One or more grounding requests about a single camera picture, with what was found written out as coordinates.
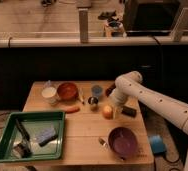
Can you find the clear plastic bag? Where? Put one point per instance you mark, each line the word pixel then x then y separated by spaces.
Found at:
pixel 48 83

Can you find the green plastic tray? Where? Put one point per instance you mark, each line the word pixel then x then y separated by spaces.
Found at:
pixel 32 136

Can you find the yellow red apple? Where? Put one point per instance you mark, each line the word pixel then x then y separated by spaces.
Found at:
pixel 107 112

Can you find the black rectangular remote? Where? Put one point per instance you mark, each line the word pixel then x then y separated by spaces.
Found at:
pixel 129 111

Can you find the blue sponge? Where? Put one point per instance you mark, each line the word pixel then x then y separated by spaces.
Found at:
pixel 46 135

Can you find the orange carrot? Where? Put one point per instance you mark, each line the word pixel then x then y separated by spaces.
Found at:
pixel 72 109

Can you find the dark grape bunch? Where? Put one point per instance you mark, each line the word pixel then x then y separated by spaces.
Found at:
pixel 109 90

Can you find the small metal cup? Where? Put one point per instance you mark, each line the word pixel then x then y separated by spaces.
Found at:
pixel 93 103

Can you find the blue round object on floor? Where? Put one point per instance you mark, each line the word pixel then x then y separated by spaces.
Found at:
pixel 157 144

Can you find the wooden table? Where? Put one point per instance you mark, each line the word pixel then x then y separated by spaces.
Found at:
pixel 81 145

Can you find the black dish brush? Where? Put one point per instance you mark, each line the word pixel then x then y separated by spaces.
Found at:
pixel 22 149

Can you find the white paper cup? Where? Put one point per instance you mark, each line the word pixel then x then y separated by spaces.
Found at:
pixel 49 94

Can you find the black monitor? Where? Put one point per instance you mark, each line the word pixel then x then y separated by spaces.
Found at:
pixel 149 15

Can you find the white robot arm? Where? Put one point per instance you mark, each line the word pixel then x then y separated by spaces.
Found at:
pixel 173 110

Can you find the orange bowl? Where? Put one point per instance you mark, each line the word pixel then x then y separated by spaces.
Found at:
pixel 67 91

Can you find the knife beside bowl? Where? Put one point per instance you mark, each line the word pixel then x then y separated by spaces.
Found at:
pixel 81 96

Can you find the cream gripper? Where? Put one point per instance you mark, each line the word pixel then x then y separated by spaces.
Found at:
pixel 116 111

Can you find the purple bowl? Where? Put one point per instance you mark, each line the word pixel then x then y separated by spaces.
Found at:
pixel 123 142

